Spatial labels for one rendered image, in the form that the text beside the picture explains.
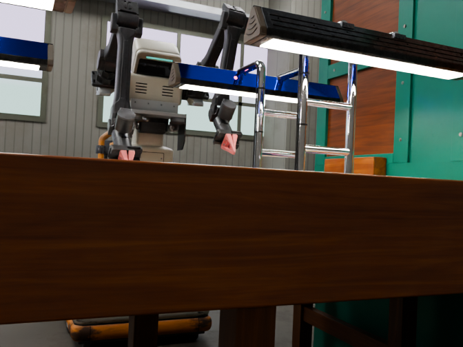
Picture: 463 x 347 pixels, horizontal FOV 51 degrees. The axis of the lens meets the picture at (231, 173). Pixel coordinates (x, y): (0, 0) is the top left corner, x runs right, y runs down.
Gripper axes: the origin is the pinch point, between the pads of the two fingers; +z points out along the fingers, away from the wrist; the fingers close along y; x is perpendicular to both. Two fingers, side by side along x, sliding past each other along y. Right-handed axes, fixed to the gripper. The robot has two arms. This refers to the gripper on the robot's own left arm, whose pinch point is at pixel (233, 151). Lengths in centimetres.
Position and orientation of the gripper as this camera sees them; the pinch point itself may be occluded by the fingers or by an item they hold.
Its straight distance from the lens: 179.4
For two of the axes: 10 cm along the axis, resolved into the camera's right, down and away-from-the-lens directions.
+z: 2.7, 6.5, -7.1
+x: -3.0, 7.6, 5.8
